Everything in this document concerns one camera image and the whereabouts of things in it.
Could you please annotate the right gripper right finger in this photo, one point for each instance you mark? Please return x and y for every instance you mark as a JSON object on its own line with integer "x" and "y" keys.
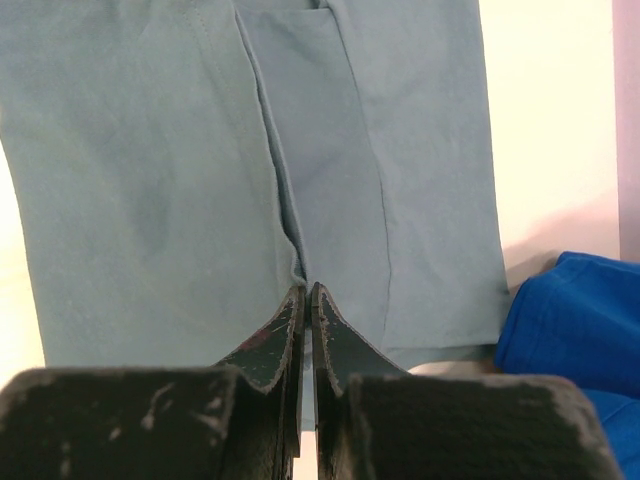
{"x": 377, "y": 421}

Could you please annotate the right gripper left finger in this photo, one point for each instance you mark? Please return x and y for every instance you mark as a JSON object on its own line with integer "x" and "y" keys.
{"x": 237, "y": 419}

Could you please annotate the grey-blue t shirt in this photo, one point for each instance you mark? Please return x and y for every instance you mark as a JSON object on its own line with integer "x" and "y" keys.
{"x": 179, "y": 165}

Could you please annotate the royal blue t shirt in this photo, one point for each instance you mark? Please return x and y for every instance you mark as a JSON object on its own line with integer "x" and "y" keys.
{"x": 580, "y": 320}

